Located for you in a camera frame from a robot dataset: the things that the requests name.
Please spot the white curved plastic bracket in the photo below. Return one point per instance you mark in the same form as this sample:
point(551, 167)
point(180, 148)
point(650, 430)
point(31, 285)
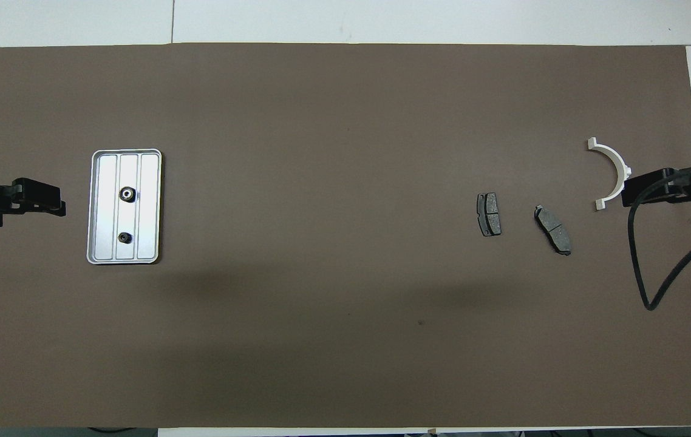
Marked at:
point(616, 164)

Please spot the curved dark brake pad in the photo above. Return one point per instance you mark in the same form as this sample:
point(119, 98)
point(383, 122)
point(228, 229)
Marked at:
point(552, 229)

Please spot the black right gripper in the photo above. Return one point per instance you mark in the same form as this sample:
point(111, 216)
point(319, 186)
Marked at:
point(685, 188)

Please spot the silver metal tray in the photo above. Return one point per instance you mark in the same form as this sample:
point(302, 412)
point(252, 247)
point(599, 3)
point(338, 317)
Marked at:
point(105, 200)

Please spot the brown table mat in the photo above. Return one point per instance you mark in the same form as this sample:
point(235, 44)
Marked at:
point(382, 109)

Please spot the rectangular dark brake pad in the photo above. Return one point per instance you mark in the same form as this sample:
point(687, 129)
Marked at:
point(489, 213)

